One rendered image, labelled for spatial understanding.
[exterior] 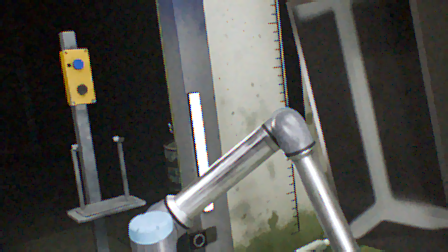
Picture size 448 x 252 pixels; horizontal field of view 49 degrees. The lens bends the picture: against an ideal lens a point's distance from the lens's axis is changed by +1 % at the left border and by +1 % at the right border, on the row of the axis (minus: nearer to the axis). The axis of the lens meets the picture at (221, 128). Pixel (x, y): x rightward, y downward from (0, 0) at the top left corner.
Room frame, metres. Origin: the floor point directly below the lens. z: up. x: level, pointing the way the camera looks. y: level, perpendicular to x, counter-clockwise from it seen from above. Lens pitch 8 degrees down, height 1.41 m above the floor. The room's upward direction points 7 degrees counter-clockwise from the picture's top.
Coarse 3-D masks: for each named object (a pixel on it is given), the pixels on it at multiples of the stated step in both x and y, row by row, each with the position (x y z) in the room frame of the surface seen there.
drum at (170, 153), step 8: (168, 152) 3.25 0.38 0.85; (168, 160) 3.27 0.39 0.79; (176, 160) 3.18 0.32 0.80; (168, 168) 3.30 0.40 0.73; (176, 168) 3.19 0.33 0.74; (176, 176) 3.20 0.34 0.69; (176, 184) 3.21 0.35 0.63; (176, 192) 3.22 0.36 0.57; (184, 240) 3.21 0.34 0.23; (184, 248) 3.22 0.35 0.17
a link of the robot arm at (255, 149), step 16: (272, 128) 1.69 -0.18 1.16; (240, 144) 1.76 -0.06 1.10; (256, 144) 1.72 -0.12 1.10; (272, 144) 1.72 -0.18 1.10; (224, 160) 1.75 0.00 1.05; (240, 160) 1.72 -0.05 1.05; (256, 160) 1.72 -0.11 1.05; (208, 176) 1.74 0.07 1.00; (224, 176) 1.72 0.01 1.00; (240, 176) 1.73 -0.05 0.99; (192, 192) 1.74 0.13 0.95; (208, 192) 1.72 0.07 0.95; (224, 192) 1.75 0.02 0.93; (160, 208) 1.74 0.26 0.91; (176, 208) 1.73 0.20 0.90; (192, 208) 1.73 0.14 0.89; (176, 224) 1.71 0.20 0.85; (192, 224) 1.77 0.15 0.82
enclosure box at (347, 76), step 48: (336, 0) 2.38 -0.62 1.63; (384, 0) 2.21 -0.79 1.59; (432, 0) 1.77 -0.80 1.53; (336, 48) 2.36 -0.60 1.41; (384, 48) 2.27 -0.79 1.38; (432, 48) 1.76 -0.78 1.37; (336, 96) 2.35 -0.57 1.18; (384, 96) 2.34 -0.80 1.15; (432, 96) 1.76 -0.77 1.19; (336, 144) 2.33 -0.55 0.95; (384, 144) 2.42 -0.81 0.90; (432, 144) 2.21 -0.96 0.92; (336, 192) 2.29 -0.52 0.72; (384, 192) 2.50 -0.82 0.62; (432, 192) 2.28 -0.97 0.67; (384, 240) 2.23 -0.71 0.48; (432, 240) 2.12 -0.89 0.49
